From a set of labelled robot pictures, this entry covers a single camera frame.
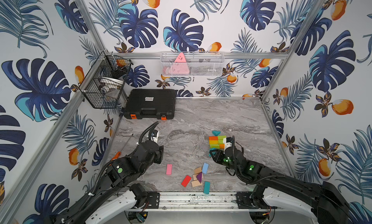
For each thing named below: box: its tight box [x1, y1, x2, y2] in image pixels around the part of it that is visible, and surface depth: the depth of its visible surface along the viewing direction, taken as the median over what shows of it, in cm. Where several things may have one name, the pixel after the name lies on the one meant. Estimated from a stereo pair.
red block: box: [181, 175, 192, 188], surface depth 83 cm
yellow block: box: [209, 139, 219, 145], surface depth 97 cm
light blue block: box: [201, 162, 209, 175], surface depth 86 cm
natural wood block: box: [190, 179, 203, 188], surface depth 81 cm
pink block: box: [165, 163, 173, 176], surface depth 85 cm
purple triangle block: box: [196, 171, 202, 184], surface depth 81 cm
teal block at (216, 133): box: [212, 130, 221, 137], surface depth 101 cm
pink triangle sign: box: [170, 52, 190, 75], surface depth 92 cm
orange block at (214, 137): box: [208, 135, 219, 141], surface depth 99 cm
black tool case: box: [123, 88, 177, 121], surface depth 112 cm
